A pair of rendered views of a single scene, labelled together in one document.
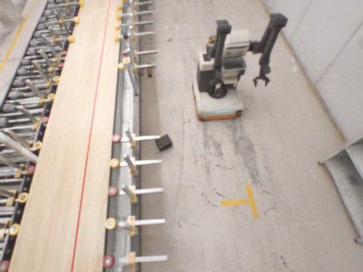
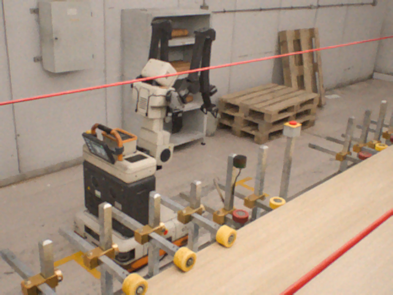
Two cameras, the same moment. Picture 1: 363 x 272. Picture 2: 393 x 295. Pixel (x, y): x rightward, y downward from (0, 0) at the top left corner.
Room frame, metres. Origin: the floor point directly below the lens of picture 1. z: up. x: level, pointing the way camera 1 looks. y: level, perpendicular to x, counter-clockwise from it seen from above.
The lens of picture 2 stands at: (3.98, 1.31, 2.03)
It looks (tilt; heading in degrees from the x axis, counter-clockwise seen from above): 22 degrees down; 218
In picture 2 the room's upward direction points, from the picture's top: 3 degrees clockwise
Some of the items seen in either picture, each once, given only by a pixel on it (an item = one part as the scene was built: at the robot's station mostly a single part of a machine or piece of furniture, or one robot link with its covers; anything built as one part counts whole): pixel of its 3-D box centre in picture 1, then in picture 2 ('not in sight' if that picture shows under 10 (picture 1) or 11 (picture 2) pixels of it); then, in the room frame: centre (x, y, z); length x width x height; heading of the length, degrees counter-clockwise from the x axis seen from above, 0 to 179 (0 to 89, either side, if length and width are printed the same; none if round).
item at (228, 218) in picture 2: (141, 53); (210, 209); (2.24, 0.08, 0.84); 0.43 x 0.03 x 0.04; 85
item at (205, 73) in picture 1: (219, 70); (122, 179); (1.96, -0.89, 0.59); 0.55 x 0.34 x 0.83; 84
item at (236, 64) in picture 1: (231, 67); (164, 114); (1.58, -0.86, 0.99); 0.28 x 0.16 x 0.22; 84
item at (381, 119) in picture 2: (130, 194); (378, 131); (0.47, 0.34, 0.90); 0.04 x 0.04 x 0.48; 85
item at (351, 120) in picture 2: (132, 141); (346, 149); (0.97, 0.29, 0.88); 0.04 x 0.04 x 0.48; 85
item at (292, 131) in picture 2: (127, 63); (291, 130); (1.70, 0.22, 1.18); 0.07 x 0.07 x 0.08; 85
